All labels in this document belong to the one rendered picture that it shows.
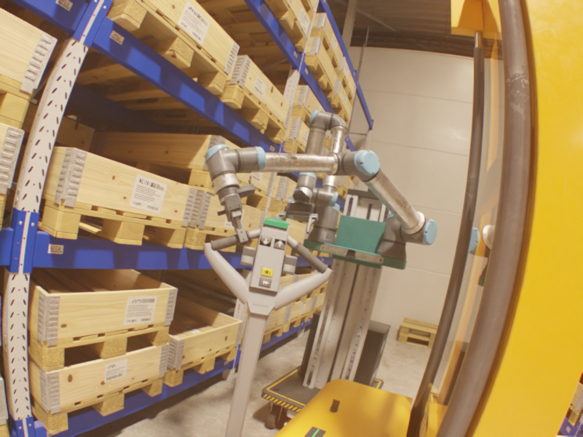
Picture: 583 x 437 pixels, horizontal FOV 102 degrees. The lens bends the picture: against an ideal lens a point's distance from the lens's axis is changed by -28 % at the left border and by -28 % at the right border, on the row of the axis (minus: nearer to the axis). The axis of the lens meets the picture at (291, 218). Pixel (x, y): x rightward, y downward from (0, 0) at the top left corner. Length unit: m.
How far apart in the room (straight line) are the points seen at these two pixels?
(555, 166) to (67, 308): 1.50
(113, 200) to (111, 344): 0.68
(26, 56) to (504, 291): 1.35
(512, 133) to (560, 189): 0.10
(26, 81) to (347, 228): 1.95
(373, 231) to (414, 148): 4.86
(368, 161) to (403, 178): 5.23
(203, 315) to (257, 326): 1.83
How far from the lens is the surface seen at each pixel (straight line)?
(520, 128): 0.51
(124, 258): 1.62
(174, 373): 2.15
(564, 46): 0.61
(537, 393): 0.51
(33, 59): 1.25
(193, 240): 1.91
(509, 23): 0.62
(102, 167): 1.39
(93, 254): 1.51
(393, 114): 7.19
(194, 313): 2.93
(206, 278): 3.10
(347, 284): 2.28
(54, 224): 1.34
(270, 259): 1.05
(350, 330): 2.31
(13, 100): 1.21
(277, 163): 1.39
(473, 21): 1.46
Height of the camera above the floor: 1.39
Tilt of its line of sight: 3 degrees up
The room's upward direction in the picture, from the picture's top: 12 degrees clockwise
